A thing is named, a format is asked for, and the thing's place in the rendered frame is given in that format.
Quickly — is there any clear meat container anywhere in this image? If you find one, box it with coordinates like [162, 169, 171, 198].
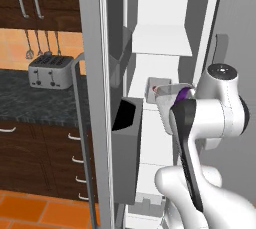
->
[146, 76, 173, 105]

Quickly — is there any clear vegetable container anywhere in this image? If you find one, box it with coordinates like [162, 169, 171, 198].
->
[155, 82, 198, 136]

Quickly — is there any grey freezer door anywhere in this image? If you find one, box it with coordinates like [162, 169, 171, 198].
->
[76, 0, 144, 229]

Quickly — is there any purple eggplant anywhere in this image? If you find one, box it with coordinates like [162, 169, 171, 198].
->
[175, 86, 193, 104]

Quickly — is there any white freezer shelf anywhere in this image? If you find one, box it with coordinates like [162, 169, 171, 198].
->
[131, 23, 194, 58]

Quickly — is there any white freezer interior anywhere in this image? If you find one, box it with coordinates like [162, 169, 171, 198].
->
[122, 0, 225, 229]

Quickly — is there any small grey door bin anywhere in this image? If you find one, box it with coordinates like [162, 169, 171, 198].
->
[107, 25, 133, 88]

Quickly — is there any silver four-slot toaster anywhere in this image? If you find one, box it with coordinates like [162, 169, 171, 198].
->
[27, 54, 76, 91]

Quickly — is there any hanging metal utensil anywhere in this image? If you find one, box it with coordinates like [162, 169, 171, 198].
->
[54, 31, 63, 57]
[43, 30, 53, 57]
[34, 29, 44, 57]

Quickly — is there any dark wood base cupboard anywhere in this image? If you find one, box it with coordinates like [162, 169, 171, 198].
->
[0, 116, 100, 204]

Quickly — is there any hanging metal whisk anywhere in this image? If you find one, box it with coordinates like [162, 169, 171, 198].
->
[24, 29, 35, 60]

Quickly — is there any grey fridge door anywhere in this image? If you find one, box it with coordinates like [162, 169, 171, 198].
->
[199, 0, 256, 207]

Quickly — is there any grey freezer door handle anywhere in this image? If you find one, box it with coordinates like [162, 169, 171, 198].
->
[71, 52, 98, 229]

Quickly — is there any silver drawer handle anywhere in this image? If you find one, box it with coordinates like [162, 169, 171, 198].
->
[0, 126, 17, 134]
[77, 192, 91, 202]
[74, 175, 88, 185]
[67, 132, 83, 141]
[71, 155, 85, 165]

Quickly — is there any grey fridge door handle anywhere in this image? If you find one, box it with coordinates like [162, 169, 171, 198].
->
[213, 33, 230, 71]

